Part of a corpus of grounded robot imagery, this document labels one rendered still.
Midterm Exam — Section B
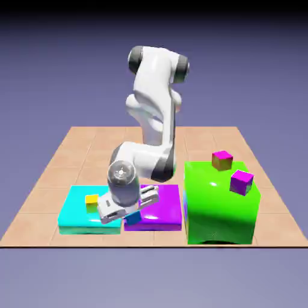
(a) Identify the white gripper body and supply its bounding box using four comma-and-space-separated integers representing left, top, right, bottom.
97, 184, 160, 225

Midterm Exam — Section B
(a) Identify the small yellow cube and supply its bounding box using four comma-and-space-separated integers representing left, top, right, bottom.
85, 194, 100, 214

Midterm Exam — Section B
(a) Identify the small blue cube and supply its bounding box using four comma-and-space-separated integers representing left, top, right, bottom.
123, 210, 143, 226

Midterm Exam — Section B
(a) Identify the small magenta cube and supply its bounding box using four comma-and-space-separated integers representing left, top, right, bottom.
211, 150, 233, 172

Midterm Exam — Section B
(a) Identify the small purple cube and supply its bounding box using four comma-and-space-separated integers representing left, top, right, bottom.
229, 169, 255, 197

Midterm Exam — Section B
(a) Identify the large cyan box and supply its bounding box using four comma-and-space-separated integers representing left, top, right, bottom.
57, 185, 122, 236

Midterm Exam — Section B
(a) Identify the large purple box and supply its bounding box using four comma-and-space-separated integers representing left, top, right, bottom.
123, 183, 183, 232

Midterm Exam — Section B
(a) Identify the large green box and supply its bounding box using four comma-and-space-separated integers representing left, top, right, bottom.
183, 160, 262, 245

